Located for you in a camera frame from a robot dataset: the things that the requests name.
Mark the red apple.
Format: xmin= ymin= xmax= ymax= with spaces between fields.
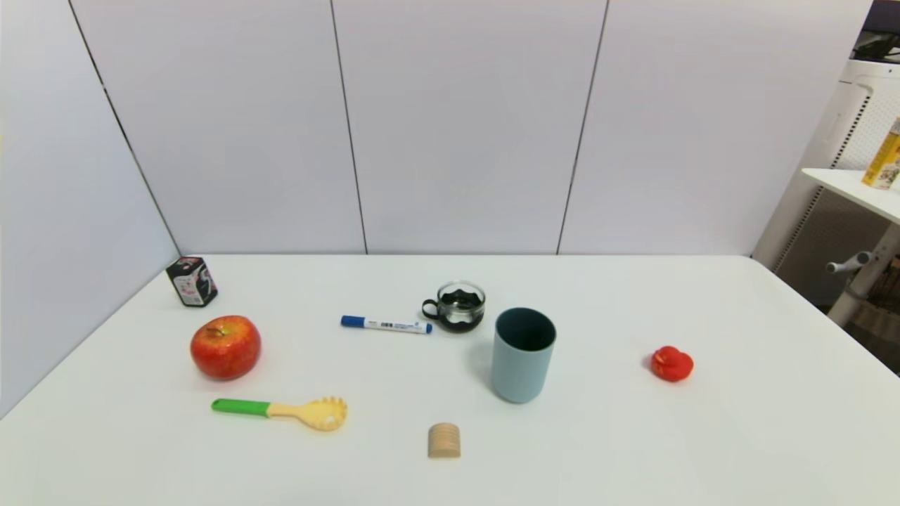
xmin=190 ymin=315 xmax=262 ymax=382

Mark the glass cup with black holder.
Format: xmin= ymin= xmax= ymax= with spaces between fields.
xmin=422 ymin=280 xmax=487 ymax=334

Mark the blue capped white marker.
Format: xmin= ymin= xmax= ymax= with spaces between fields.
xmin=341 ymin=315 xmax=433 ymax=335

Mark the grey-blue plastic cup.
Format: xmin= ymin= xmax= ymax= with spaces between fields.
xmin=491 ymin=307 xmax=558 ymax=405

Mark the small wooden cylinder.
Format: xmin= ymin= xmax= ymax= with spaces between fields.
xmin=427 ymin=422 xmax=462 ymax=460

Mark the red rubber duck toy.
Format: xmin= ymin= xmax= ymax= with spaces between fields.
xmin=650 ymin=345 xmax=695 ymax=383

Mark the black printed tin box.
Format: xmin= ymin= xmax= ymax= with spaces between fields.
xmin=166 ymin=257 xmax=219 ymax=308

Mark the white side table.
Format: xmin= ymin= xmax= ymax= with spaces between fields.
xmin=802 ymin=167 xmax=900 ymax=327

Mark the white perforated cabinet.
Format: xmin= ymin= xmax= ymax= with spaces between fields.
xmin=751 ymin=59 xmax=900 ymax=310

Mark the yellow bottle on side table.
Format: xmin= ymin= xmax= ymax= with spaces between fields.
xmin=862 ymin=116 xmax=900 ymax=190

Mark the black device on cabinet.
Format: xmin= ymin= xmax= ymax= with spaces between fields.
xmin=851 ymin=0 xmax=900 ymax=63

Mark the yellow pasta spoon green handle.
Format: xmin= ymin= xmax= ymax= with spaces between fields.
xmin=211 ymin=396 xmax=349 ymax=432

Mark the grey crank handle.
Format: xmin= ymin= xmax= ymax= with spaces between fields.
xmin=825 ymin=251 xmax=873 ymax=275

